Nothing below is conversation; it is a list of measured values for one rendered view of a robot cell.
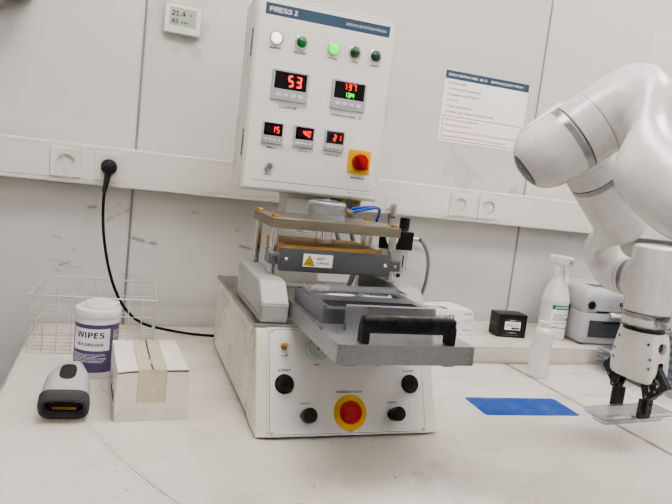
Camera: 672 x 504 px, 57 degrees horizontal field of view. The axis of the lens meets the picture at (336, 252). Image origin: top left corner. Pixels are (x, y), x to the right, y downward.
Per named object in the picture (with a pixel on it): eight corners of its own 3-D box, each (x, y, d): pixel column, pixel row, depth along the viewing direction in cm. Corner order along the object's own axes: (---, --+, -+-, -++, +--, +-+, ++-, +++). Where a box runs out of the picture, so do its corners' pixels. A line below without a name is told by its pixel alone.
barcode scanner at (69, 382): (48, 382, 118) (51, 341, 117) (93, 382, 120) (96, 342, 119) (34, 426, 99) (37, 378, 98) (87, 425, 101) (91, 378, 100)
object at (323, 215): (245, 246, 141) (250, 189, 139) (370, 255, 151) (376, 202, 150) (267, 264, 118) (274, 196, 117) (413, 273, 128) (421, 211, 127)
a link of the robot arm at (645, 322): (683, 318, 117) (680, 333, 117) (643, 307, 125) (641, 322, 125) (651, 317, 114) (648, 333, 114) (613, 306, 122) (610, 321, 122)
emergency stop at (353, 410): (338, 424, 109) (337, 401, 110) (359, 424, 110) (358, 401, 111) (341, 424, 107) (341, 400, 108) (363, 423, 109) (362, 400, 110)
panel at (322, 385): (266, 437, 103) (267, 327, 109) (426, 432, 113) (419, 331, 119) (269, 437, 102) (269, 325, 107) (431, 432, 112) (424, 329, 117)
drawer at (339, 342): (284, 317, 114) (288, 276, 113) (393, 321, 121) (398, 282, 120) (334, 370, 86) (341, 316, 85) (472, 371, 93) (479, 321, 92)
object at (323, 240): (265, 251, 136) (269, 208, 135) (358, 258, 143) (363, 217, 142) (283, 265, 120) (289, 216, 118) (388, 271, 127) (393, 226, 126)
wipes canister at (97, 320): (72, 365, 128) (77, 295, 127) (116, 366, 131) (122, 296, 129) (69, 380, 120) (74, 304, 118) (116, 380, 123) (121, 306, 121)
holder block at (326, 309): (294, 300, 112) (295, 286, 112) (394, 304, 119) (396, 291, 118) (320, 323, 96) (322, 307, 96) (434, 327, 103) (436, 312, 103)
